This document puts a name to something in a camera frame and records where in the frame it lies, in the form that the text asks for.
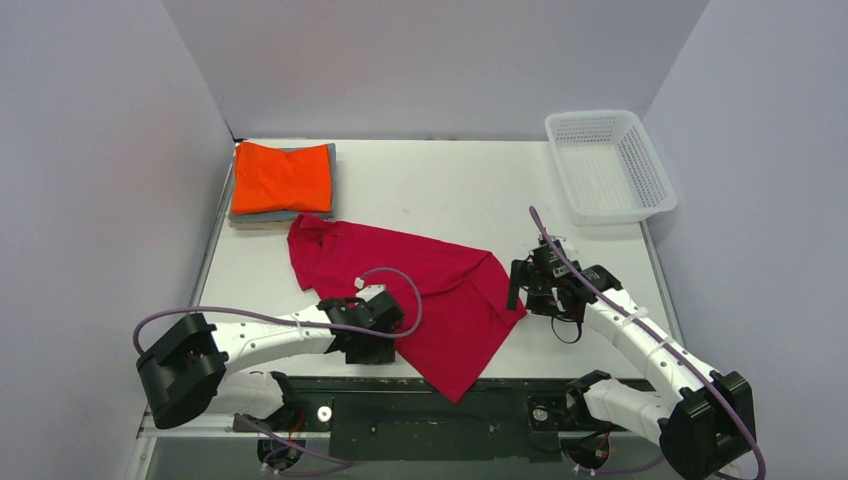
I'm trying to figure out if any red t shirt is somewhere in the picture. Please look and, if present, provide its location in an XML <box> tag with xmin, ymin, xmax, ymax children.
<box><xmin>287</xmin><ymin>214</ymin><xmax>527</xmax><ymax>403</ymax></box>

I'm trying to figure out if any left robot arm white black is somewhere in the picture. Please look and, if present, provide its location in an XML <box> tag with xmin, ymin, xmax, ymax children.
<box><xmin>136</xmin><ymin>285</ymin><xmax>404</xmax><ymax>430</ymax></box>

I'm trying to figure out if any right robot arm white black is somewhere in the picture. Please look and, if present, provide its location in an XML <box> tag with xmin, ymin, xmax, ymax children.
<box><xmin>507</xmin><ymin>241</ymin><xmax>756</xmax><ymax>479</ymax></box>

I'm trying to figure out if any white plastic basket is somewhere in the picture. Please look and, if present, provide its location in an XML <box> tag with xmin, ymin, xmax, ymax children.
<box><xmin>544</xmin><ymin>110</ymin><xmax>678</xmax><ymax>226</ymax></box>

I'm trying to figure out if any grey blue folded t shirt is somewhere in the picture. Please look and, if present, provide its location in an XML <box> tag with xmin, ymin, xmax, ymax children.
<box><xmin>228</xmin><ymin>142</ymin><xmax>338</xmax><ymax>224</ymax></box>

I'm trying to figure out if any beige folded t shirt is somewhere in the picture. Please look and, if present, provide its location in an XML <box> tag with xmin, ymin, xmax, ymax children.
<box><xmin>228</xmin><ymin>217</ymin><xmax>295</xmax><ymax>231</ymax></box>

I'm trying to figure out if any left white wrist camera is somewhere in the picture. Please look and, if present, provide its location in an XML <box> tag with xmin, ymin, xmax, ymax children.
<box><xmin>354</xmin><ymin>277</ymin><xmax>386</xmax><ymax>301</ymax></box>

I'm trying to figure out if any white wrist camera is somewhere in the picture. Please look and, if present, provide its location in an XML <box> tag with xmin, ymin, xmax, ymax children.
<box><xmin>354</xmin><ymin>277</ymin><xmax>386</xmax><ymax>301</ymax></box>
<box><xmin>551</xmin><ymin>236</ymin><xmax>577</xmax><ymax>258</ymax></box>

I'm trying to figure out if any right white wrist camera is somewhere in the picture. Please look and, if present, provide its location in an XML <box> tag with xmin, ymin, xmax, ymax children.
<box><xmin>551</xmin><ymin>236</ymin><xmax>577</xmax><ymax>258</ymax></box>

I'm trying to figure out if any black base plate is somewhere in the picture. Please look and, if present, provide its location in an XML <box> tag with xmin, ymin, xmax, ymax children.
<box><xmin>233</xmin><ymin>377</ymin><xmax>614</xmax><ymax>463</ymax></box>

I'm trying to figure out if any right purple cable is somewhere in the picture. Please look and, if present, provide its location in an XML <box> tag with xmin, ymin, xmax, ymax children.
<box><xmin>528</xmin><ymin>206</ymin><xmax>768</xmax><ymax>480</ymax></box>

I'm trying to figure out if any aluminium rail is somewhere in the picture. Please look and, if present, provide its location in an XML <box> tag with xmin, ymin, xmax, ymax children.
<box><xmin>135</xmin><ymin>390</ymin><xmax>733</xmax><ymax>439</ymax></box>

